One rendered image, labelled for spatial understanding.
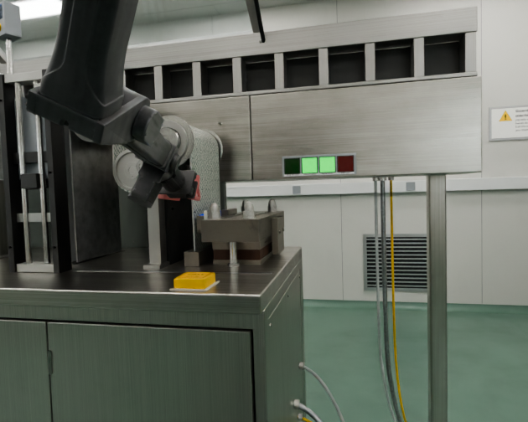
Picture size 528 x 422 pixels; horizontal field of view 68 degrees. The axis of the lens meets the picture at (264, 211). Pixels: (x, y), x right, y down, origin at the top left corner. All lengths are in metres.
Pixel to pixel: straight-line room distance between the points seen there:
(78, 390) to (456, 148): 1.25
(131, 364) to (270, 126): 0.87
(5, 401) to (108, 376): 0.30
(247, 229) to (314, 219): 2.70
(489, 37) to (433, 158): 2.74
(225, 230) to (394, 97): 0.71
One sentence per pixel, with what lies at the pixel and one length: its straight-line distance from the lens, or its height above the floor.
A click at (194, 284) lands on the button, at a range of 0.86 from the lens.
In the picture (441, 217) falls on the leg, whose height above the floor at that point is 0.99.
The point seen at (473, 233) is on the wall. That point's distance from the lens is 3.85.
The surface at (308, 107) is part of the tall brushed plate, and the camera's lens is 1.40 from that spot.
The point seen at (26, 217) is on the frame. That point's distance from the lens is 1.26.
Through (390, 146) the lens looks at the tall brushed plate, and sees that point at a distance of 1.37.
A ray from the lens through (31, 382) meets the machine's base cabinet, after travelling 1.16.
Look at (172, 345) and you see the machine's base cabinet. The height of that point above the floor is 0.78.
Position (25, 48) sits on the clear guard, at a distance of 1.93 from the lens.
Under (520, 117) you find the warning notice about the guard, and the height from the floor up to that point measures 1.64.
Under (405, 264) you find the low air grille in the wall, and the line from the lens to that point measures 3.77.
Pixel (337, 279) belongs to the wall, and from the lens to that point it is 3.79.
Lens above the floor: 1.10
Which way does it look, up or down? 3 degrees down
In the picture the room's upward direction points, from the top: 2 degrees counter-clockwise
